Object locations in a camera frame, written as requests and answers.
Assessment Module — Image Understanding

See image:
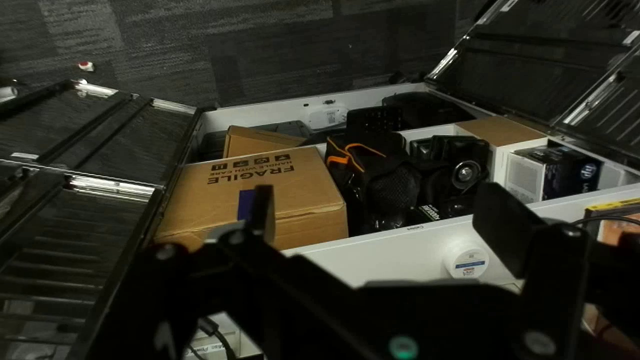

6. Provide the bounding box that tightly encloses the tan cardboard box on bin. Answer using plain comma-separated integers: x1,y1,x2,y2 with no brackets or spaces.
460,116,542,146

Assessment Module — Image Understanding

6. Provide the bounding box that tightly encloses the translucent white plastic bin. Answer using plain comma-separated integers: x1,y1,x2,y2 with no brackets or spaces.
502,140,639,203

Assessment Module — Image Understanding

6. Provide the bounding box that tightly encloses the large fragile cardboard box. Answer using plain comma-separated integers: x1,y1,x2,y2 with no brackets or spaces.
157,148,348,250

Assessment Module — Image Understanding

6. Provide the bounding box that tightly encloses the small brown cardboard box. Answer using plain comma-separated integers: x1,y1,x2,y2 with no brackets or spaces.
224,126,303,157

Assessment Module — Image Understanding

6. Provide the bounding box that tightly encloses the white solder spool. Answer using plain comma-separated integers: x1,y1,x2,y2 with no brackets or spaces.
444,243,490,278

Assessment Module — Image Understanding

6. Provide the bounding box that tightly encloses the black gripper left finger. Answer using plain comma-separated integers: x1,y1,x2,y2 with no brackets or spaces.
237,183,277,243

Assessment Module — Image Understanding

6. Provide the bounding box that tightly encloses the black electronics bundle orange cable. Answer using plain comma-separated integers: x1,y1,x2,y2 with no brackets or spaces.
324,128,495,235

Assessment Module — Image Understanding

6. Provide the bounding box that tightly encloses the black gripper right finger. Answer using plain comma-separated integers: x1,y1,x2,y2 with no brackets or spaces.
473,181,555,281

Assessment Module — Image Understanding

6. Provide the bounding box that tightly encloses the white metal shelf unit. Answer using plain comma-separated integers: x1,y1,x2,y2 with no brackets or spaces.
189,80,640,360

